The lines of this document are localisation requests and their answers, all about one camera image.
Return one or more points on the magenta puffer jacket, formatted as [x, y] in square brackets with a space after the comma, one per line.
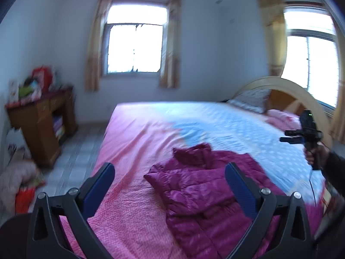
[201, 210]

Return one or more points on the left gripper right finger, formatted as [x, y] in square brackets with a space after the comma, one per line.
[291, 239]

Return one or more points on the red gift bag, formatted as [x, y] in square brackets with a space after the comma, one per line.
[43, 75]

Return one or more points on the window with metal frame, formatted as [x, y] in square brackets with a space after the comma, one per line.
[133, 38]

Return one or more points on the person's right hand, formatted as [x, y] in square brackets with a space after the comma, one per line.
[318, 153]

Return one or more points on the right beige curtain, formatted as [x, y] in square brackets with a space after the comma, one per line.
[170, 54]

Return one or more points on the white card box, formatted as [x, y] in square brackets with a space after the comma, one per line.
[13, 90]

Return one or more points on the green bag on desk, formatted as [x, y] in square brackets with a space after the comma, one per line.
[25, 91]

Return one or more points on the patterned pillow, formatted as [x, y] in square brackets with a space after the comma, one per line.
[252, 100]

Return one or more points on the pink quilted bundle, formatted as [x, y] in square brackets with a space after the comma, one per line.
[21, 169]

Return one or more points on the wooden desk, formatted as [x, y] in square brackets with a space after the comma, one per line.
[35, 119]

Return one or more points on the wooden headboard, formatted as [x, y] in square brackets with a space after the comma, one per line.
[291, 97]

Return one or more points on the left beige curtain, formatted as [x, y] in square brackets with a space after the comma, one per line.
[93, 68]

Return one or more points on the stacked boxes under desk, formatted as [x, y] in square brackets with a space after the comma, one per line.
[58, 126]

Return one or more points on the side window beige curtain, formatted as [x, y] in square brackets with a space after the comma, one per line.
[275, 32]

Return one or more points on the pink and blue bedsheet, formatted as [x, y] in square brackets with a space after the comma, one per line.
[131, 220]

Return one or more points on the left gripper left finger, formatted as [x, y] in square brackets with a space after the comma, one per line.
[78, 205]

